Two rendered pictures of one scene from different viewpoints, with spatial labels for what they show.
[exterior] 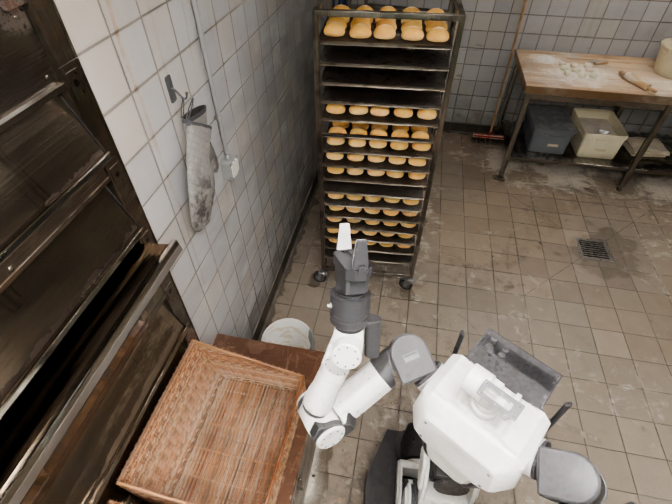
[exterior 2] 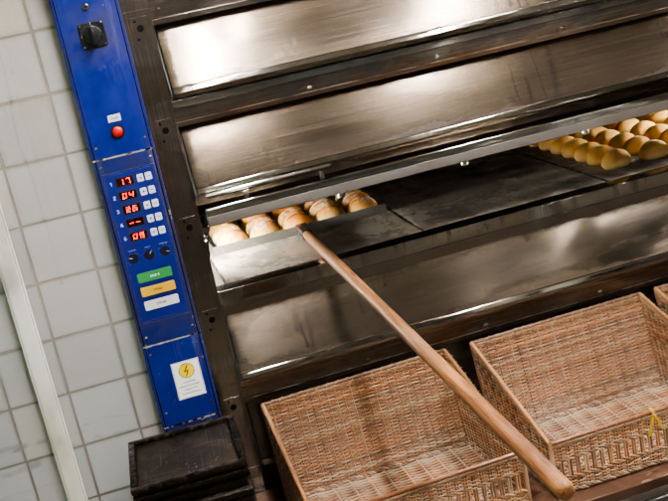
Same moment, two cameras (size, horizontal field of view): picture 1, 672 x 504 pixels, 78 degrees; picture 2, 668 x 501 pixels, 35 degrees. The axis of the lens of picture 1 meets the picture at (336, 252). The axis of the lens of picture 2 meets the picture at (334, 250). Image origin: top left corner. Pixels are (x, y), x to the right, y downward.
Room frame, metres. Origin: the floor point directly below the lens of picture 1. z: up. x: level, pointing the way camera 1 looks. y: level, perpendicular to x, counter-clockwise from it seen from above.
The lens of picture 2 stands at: (-1.57, -1.65, 2.00)
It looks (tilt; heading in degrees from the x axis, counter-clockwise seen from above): 16 degrees down; 67
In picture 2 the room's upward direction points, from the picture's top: 12 degrees counter-clockwise
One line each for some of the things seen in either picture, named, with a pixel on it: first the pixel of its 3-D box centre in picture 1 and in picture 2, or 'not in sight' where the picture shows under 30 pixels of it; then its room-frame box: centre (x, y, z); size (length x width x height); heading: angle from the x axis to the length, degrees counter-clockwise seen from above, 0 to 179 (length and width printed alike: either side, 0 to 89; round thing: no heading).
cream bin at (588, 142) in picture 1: (594, 133); not in sight; (3.47, -2.39, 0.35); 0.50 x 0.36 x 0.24; 170
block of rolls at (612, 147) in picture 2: not in sight; (626, 133); (0.72, 1.12, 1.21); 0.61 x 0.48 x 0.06; 79
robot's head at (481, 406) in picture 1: (488, 393); not in sight; (0.41, -0.33, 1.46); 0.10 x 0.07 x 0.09; 46
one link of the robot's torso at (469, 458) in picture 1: (481, 414); not in sight; (0.45, -0.37, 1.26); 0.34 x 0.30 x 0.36; 46
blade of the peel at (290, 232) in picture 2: not in sight; (289, 217); (-0.40, 1.44, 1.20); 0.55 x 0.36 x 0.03; 168
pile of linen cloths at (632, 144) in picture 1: (646, 146); not in sight; (3.37, -2.86, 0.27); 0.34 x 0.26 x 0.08; 85
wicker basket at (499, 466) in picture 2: not in sight; (390, 451); (-0.56, 0.65, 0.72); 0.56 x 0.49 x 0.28; 170
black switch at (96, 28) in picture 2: not in sight; (90, 25); (-0.98, 0.95, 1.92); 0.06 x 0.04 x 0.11; 169
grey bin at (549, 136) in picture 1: (546, 128); not in sight; (3.54, -1.97, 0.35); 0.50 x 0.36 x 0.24; 169
